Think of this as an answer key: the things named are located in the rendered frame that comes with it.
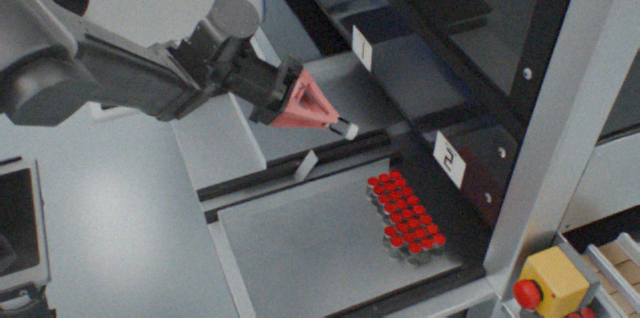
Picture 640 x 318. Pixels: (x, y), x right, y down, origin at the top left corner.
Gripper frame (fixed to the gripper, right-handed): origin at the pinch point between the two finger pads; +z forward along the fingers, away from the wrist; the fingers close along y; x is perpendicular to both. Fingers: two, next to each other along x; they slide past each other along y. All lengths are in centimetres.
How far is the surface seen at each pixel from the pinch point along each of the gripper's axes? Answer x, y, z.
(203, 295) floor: -8, -134, 19
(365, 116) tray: 25.3, -38.7, 18.4
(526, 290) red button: -9.7, 0.7, 35.2
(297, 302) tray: -18.9, -25.2, 13.0
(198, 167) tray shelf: 1.4, -46.1, -8.6
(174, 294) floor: -11, -138, 11
